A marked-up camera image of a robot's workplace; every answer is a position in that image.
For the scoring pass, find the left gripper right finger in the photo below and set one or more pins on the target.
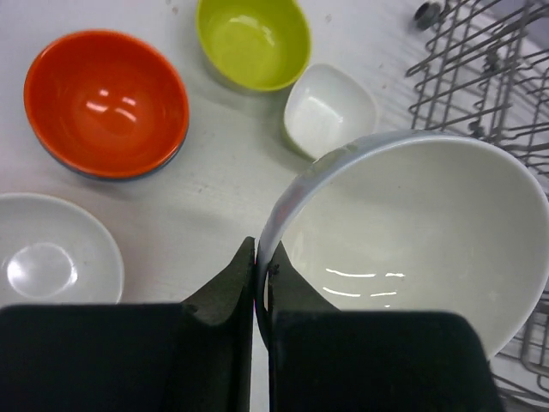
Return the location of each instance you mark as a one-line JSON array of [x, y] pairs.
[[324, 359]]

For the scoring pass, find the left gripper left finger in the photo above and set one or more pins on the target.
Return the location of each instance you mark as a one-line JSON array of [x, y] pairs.
[[194, 355]]

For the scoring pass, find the white round bowl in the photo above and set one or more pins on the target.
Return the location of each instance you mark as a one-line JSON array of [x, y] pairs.
[[417, 220]]

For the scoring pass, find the grey wire dish rack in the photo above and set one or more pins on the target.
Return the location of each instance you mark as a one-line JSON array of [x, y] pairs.
[[485, 75]]

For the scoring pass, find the white bowl orange outside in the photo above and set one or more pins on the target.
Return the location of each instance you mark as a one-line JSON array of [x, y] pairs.
[[55, 252]]

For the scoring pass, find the blue bowl under orange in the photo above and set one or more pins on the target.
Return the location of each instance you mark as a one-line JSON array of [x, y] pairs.
[[171, 161]]

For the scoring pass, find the white square bowl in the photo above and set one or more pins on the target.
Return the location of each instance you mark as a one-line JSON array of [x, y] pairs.
[[326, 109]]

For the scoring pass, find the lime green bowl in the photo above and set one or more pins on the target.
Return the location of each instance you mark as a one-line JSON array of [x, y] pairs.
[[257, 46]]

